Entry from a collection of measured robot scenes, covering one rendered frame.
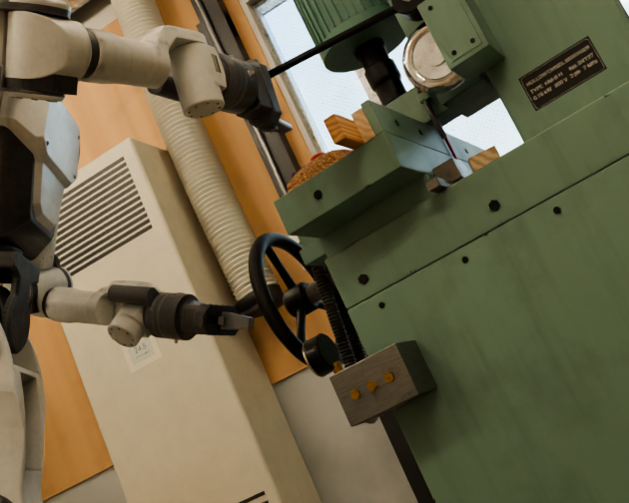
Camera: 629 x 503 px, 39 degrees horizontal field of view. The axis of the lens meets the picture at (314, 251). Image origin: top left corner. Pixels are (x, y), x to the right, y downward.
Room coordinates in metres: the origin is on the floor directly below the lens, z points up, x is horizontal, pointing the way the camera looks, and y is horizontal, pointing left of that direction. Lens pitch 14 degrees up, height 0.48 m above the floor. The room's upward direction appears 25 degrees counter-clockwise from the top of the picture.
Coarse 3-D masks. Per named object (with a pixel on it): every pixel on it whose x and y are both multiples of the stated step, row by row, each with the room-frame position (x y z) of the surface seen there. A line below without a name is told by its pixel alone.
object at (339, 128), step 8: (328, 120) 1.17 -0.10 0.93; (336, 120) 1.17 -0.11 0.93; (344, 120) 1.19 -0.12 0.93; (328, 128) 1.17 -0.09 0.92; (336, 128) 1.17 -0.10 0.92; (344, 128) 1.18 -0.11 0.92; (352, 128) 1.21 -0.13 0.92; (336, 136) 1.17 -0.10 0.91; (344, 136) 1.17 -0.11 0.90; (352, 136) 1.19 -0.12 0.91; (360, 136) 1.22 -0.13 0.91; (336, 144) 1.18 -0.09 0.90; (344, 144) 1.19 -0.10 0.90; (352, 144) 1.21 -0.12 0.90; (360, 144) 1.22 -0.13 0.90
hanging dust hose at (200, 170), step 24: (120, 0) 2.84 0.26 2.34; (144, 0) 2.85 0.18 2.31; (120, 24) 2.88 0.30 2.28; (144, 24) 2.83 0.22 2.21; (168, 120) 2.84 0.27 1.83; (192, 120) 2.85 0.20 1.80; (168, 144) 2.87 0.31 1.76; (192, 144) 2.82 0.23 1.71; (192, 168) 2.83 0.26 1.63; (216, 168) 2.85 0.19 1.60; (192, 192) 2.84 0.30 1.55; (216, 192) 2.83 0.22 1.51; (216, 216) 2.82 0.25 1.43; (240, 216) 2.86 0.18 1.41; (216, 240) 2.83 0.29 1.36; (240, 240) 2.83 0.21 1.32; (240, 264) 2.82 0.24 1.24; (264, 264) 2.84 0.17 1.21; (240, 288) 2.83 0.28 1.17
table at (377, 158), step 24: (384, 144) 1.21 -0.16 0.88; (408, 144) 1.29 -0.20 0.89; (336, 168) 1.25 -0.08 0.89; (360, 168) 1.23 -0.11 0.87; (384, 168) 1.22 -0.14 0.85; (408, 168) 1.24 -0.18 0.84; (432, 168) 1.34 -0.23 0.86; (312, 192) 1.27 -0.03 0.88; (336, 192) 1.25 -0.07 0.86; (360, 192) 1.24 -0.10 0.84; (384, 192) 1.30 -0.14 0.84; (288, 216) 1.29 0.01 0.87; (312, 216) 1.27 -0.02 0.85; (336, 216) 1.31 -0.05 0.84; (312, 264) 1.54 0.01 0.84
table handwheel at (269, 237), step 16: (256, 240) 1.58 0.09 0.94; (272, 240) 1.60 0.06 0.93; (288, 240) 1.66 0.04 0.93; (256, 256) 1.53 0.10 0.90; (272, 256) 1.60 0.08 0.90; (256, 272) 1.52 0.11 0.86; (288, 272) 1.62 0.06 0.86; (256, 288) 1.51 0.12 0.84; (288, 288) 1.63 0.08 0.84; (304, 288) 1.61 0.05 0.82; (336, 288) 1.60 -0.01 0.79; (272, 304) 1.51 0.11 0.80; (288, 304) 1.62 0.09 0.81; (304, 304) 1.61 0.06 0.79; (320, 304) 1.69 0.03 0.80; (272, 320) 1.51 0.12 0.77; (304, 320) 1.60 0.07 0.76; (288, 336) 1.53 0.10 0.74; (304, 336) 1.58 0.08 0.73
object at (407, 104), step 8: (400, 96) 1.46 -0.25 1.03; (408, 96) 1.45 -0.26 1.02; (432, 96) 1.44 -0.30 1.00; (392, 104) 1.47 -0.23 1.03; (400, 104) 1.46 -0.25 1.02; (408, 104) 1.46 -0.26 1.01; (416, 104) 1.45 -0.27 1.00; (432, 104) 1.44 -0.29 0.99; (440, 104) 1.44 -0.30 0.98; (400, 112) 1.46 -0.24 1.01; (408, 112) 1.46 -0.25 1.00; (416, 112) 1.45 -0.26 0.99; (424, 112) 1.45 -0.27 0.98; (440, 112) 1.44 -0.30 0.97; (448, 112) 1.45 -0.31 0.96; (456, 112) 1.47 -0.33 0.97; (424, 120) 1.45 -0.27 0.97; (440, 120) 1.47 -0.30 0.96; (448, 120) 1.49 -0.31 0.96
